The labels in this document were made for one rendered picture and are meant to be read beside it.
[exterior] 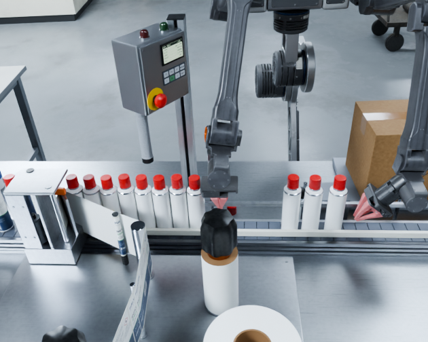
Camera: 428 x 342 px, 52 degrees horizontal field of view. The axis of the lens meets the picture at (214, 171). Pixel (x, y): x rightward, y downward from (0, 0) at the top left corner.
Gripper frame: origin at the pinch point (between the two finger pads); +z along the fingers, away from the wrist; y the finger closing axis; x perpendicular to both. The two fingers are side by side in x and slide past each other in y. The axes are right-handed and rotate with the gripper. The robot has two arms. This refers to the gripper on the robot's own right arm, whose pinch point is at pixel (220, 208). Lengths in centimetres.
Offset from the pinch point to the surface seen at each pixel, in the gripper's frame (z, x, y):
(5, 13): 83, 549, -342
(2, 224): 10, 4, -70
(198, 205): 1.8, 3.6, -6.6
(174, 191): -2.7, 4.4, -13.6
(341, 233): 11.0, 1.6, 35.5
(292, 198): -0.7, 3.7, 20.6
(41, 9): 80, 552, -289
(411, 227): 14, 8, 58
